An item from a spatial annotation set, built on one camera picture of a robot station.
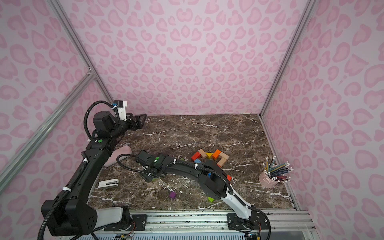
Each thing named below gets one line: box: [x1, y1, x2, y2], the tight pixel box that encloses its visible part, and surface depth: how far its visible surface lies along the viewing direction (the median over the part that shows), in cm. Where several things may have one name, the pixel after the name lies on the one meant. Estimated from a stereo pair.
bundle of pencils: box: [262, 155, 294, 183], surface depth 80 cm
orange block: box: [212, 149, 222, 160], surface depth 97 cm
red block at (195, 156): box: [191, 151, 201, 162], surface depth 97 cm
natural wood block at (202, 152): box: [198, 148, 207, 158], surface depth 97 cm
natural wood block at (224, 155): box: [219, 151, 230, 160], surface depth 97 cm
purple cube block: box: [169, 191, 177, 199], surface depth 83 cm
